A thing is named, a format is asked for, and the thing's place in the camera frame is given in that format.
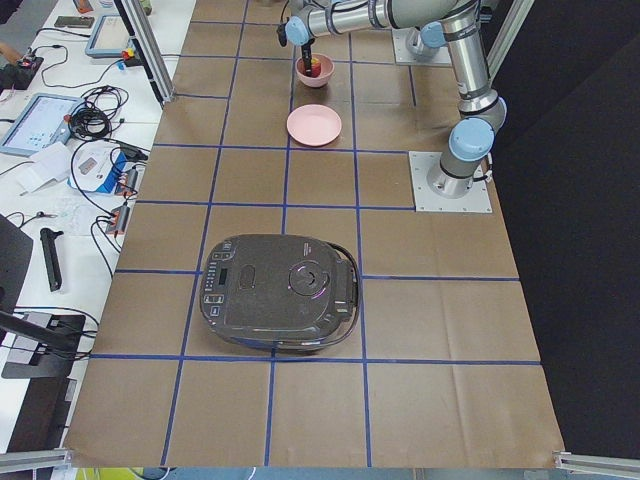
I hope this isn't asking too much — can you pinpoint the red yellow apple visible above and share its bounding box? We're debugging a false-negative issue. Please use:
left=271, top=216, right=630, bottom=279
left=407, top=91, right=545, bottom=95
left=311, top=58, right=322, bottom=76

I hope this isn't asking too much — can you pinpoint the pink bowl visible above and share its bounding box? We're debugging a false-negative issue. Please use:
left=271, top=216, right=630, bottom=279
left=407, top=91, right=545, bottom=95
left=296, top=53, right=335, bottom=88

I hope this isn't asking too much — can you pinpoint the pink plate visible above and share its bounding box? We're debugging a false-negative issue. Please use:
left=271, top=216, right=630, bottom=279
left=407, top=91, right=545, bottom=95
left=286, top=104, right=342, bottom=147

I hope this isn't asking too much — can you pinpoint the far teach pendant tablet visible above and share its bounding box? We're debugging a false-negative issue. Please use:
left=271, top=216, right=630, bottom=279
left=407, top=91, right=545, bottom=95
left=85, top=14, right=133, bottom=58

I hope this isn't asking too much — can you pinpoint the teach pendant tablet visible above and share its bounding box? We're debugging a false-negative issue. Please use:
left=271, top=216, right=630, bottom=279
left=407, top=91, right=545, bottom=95
left=1, top=93, right=83, bottom=157
left=85, top=14, right=133, bottom=58

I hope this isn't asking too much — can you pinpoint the blue white box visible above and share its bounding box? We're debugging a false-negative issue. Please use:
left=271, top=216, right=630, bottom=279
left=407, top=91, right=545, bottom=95
left=67, top=141, right=127, bottom=194

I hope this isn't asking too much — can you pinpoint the black rice cooker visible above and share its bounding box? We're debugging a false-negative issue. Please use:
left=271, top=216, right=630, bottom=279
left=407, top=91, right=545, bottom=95
left=199, top=234, right=362, bottom=352

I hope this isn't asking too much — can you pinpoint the near teach pendant tablet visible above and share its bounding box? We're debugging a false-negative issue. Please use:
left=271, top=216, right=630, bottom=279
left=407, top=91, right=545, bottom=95
left=1, top=93, right=83, bottom=157

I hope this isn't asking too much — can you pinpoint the black bar tool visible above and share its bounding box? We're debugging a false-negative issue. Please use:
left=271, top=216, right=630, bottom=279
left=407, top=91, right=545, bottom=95
left=40, top=227, right=63, bottom=292

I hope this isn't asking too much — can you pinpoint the black monitor stand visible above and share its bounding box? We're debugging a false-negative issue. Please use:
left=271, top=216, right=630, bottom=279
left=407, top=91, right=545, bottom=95
left=1, top=217, right=86, bottom=379

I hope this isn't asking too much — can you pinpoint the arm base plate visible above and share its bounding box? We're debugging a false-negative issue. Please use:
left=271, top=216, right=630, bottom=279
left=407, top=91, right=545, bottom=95
left=392, top=22, right=451, bottom=67
left=408, top=151, right=493, bottom=214

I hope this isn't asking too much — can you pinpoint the aluminium frame post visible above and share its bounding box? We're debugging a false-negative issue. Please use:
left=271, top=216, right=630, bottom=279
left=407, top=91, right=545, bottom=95
left=114, top=0, right=176, bottom=107

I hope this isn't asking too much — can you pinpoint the black cable bundle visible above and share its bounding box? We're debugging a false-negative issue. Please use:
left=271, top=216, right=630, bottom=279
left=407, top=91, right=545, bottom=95
left=67, top=85, right=126, bottom=141

